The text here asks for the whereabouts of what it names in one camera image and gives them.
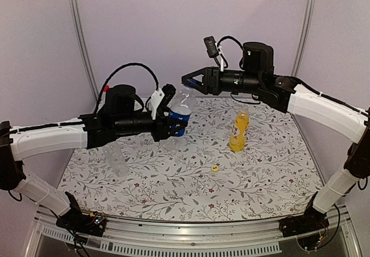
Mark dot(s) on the right aluminium corner post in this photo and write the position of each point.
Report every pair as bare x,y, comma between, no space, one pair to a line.
308,14

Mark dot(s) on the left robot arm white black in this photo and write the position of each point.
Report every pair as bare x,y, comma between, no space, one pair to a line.
122,114

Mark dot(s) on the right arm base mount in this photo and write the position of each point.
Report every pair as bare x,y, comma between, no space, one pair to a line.
310,221

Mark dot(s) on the blue Pepsi bottle cap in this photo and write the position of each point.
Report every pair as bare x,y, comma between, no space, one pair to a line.
191,83

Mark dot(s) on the aluminium corner post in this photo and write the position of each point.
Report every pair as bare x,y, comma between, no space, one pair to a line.
77,22
308,14

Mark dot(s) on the red-capped clear bottle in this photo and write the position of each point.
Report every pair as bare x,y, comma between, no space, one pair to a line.
103,96

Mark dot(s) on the Pepsi bottle blue label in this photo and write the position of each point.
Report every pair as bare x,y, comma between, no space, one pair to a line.
183,104

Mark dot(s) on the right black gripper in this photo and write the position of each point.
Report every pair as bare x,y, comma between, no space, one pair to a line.
211,79

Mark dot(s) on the aluminium front rail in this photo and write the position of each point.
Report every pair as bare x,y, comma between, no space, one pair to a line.
138,237

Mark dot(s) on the floral patterned table mat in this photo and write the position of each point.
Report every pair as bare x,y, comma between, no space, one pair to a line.
274,175

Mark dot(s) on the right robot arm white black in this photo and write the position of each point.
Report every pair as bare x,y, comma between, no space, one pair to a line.
290,94

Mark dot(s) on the yellow juice bottle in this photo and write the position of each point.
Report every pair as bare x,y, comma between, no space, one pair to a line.
239,130

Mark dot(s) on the clear empty plastic bottle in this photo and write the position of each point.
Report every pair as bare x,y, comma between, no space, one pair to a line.
115,159

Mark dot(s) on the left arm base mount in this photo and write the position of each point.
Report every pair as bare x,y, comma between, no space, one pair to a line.
75,220

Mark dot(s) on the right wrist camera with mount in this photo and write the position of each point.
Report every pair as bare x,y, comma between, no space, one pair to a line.
214,51

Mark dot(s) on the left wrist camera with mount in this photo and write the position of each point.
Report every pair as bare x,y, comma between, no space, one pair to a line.
159,98

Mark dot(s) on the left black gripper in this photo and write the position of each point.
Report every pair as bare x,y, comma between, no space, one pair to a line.
162,131

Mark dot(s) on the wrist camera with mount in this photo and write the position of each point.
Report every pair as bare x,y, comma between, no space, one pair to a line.
214,51
159,98

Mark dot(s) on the left aluminium corner post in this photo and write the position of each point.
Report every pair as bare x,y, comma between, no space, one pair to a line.
77,22

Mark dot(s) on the pale yellow bottle cap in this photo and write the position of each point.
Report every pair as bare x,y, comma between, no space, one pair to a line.
215,168

